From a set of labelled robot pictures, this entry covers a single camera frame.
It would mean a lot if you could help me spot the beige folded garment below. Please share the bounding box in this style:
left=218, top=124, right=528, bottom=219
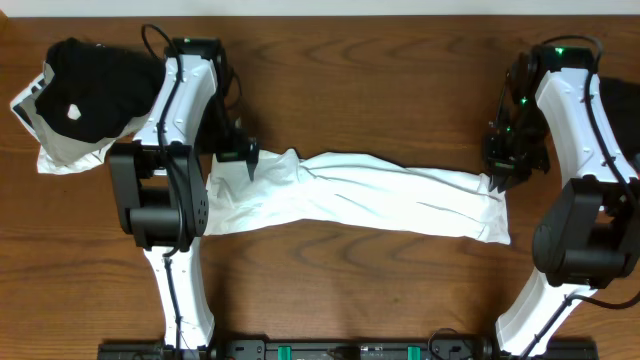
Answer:
left=19, top=62, right=149, bottom=166

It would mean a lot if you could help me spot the black garment with red cuff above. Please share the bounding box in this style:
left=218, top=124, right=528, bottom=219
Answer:
left=600, top=77, right=639, bottom=161

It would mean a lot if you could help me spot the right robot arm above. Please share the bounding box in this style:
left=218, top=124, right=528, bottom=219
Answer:
left=483, top=35, right=639, bottom=359

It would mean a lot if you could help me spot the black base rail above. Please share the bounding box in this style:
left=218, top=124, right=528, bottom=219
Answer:
left=97, top=331, right=600, bottom=360

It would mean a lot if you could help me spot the left black camera cable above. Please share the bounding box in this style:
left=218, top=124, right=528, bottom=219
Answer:
left=140, top=23, right=186, bottom=360

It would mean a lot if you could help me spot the black folded garment on pile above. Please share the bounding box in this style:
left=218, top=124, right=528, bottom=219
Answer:
left=35, top=38, right=165, bottom=143

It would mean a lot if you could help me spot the white Mr Robot t-shirt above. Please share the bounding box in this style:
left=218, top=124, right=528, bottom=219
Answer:
left=205, top=149, right=511, bottom=245

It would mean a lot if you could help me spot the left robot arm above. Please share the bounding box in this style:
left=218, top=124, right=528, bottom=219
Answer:
left=109, top=38, right=260, bottom=359

